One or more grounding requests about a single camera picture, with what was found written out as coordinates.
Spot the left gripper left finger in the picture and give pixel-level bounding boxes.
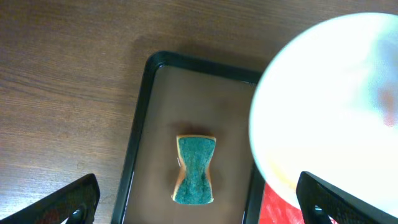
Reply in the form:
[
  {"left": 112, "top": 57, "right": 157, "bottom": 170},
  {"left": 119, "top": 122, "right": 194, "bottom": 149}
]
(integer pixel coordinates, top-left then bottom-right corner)
[{"left": 1, "top": 174, "right": 100, "bottom": 224}]

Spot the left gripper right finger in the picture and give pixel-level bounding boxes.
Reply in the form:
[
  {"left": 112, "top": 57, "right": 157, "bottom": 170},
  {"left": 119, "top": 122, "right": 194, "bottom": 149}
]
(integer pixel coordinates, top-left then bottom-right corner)
[{"left": 296, "top": 171, "right": 397, "bottom": 224}]

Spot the white plate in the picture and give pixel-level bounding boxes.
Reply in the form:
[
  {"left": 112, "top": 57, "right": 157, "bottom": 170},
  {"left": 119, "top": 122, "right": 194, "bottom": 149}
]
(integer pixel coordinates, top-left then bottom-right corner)
[{"left": 249, "top": 12, "right": 397, "bottom": 216}]

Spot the green and yellow sponge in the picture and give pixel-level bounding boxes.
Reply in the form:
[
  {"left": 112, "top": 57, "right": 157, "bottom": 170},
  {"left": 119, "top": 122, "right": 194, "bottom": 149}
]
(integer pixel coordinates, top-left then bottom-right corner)
[{"left": 172, "top": 134, "right": 216, "bottom": 205}]

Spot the red plastic tray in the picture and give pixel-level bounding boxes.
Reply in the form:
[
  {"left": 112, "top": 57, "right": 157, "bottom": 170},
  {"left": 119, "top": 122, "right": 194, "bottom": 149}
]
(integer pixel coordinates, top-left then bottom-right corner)
[{"left": 258, "top": 182, "right": 338, "bottom": 224}]

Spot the black rectangular tray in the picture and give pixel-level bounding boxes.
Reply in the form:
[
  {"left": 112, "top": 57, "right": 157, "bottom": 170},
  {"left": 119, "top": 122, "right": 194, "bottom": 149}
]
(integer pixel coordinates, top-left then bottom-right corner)
[{"left": 111, "top": 51, "right": 264, "bottom": 223}]

